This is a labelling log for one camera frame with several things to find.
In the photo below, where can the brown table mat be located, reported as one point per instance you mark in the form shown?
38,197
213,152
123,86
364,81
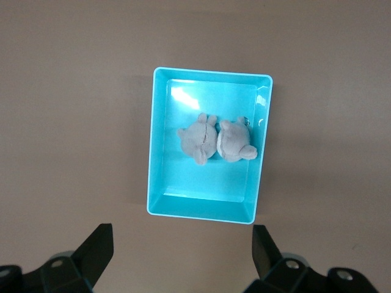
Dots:
61,122

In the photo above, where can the blue plastic box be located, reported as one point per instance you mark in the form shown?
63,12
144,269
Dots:
207,183

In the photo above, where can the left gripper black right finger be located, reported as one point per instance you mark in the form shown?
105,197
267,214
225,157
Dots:
268,262

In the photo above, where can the grey plush toy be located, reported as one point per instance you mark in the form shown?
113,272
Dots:
235,140
197,140

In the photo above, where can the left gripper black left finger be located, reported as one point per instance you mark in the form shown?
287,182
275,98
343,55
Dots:
91,259

